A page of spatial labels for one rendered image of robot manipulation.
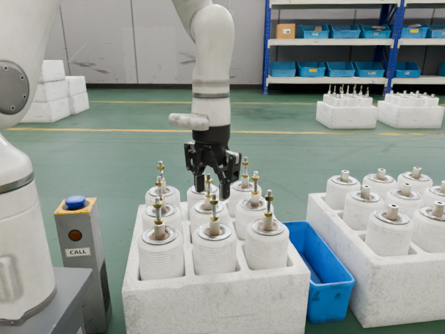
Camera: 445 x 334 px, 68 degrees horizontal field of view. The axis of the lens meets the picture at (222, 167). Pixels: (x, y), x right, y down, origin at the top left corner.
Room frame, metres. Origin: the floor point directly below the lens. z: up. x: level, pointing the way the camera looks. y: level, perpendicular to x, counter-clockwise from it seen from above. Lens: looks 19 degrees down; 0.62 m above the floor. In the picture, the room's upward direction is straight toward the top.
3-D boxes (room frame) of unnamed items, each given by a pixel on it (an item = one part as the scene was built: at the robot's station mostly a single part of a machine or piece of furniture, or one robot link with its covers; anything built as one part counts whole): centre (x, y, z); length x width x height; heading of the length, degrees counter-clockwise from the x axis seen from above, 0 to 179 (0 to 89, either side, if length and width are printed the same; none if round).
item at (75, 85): (3.62, 1.74, 0.27); 0.39 x 0.39 x 0.18; 88
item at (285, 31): (5.27, -0.93, 0.89); 0.31 x 0.24 x 0.20; 177
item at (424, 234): (0.71, -0.52, 0.16); 0.10 x 0.10 x 0.18
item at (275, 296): (0.75, 0.03, 0.09); 0.39 x 0.39 x 0.18; 9
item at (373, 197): (0.81, -0.38, 0.25); 0.08 x 0.08 x 0.01
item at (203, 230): (0.63, 0.02, 0.25); 0.08 x 0.08 x 0.01
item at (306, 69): (5.29, -1.34, 0.36); 0.50 x 0.38 x 0.21; 178
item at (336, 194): (0.93, -0.37, 0.16); 0.10 x 0.10 x 0.18
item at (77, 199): (0.63, 0.31, 0.32); 0.04 x 0.04 x 0.02
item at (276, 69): (5.34, -0.92, 0.36); 0.50 x 0.38 x 0.21; 177
